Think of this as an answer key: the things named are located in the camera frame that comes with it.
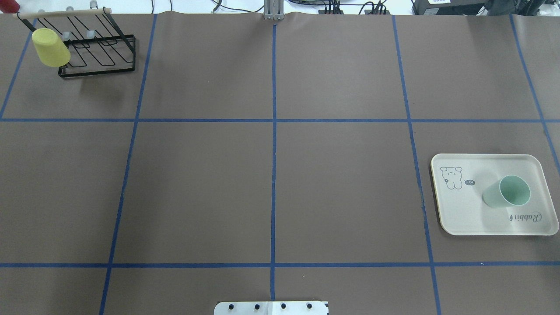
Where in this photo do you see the mint green cup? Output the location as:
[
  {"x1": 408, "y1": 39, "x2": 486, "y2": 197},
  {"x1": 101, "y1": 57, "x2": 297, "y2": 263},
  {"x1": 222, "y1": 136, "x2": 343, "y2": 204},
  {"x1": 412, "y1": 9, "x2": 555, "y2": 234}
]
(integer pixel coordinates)
[{"x1": 482, "y1": 175, "x2": 531, "y2": 208}]

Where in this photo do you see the cream rabbit serving tray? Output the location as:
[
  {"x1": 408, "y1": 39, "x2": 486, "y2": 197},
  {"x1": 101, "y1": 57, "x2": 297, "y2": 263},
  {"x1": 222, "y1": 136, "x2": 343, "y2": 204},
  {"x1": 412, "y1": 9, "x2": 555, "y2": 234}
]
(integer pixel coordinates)
[{"x1": 430, "y1": 154, "x2": 559, "y2": 236}]

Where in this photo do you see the yellow cup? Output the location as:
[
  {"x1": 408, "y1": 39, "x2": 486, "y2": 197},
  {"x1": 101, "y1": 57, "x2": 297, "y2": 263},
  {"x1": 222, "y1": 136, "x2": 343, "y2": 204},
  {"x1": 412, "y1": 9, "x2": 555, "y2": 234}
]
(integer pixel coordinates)
[{"x1": 31, "y1": 28, "x2": 71, "y2": 68}]

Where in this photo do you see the black power box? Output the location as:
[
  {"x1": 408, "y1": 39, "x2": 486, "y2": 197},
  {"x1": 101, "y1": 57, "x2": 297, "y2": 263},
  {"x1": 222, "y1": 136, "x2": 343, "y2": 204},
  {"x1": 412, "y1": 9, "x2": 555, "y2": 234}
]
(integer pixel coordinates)
[{"x1": 412, "y1": 0, "x2": 487, "y2": 16}]

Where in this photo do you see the red bottle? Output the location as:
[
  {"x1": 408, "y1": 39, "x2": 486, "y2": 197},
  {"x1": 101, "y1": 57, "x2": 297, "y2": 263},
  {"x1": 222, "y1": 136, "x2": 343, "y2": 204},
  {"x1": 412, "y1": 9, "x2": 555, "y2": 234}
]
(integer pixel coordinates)
[{"x1": 0, "y1": 0, "x2": 20, "y2": 14}]

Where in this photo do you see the aluminium frame post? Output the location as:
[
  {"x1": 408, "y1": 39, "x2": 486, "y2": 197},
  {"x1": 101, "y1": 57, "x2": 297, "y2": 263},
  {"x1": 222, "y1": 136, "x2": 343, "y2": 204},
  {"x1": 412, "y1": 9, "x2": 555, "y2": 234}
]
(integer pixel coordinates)
[{"x1": 263, "y1": 0, "x2": 285, "y2": 21}]

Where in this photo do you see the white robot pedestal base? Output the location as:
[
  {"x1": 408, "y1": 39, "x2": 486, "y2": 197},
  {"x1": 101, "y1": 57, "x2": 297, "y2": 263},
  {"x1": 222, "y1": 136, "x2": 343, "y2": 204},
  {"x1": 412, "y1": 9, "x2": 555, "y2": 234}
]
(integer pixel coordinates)
[{"x1": 213, "y1": 301, "x2": 329, "y2": 315}]

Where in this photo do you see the black wire cup rack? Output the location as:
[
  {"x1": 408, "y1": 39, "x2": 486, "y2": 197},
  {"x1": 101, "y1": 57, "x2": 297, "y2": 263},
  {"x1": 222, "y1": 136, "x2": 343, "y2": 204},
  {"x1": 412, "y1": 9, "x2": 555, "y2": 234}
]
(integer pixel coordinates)
[{"x1": 18, "y1": 0, "x2": 136, "y2": 78}]

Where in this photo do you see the wooden rack handle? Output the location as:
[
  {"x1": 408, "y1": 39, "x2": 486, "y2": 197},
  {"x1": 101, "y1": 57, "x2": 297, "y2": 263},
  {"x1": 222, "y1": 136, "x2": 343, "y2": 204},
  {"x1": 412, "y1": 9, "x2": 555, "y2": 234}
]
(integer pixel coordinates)
[{"x1": 12, "y1": 7, "x2": 112, "y2": 19}]

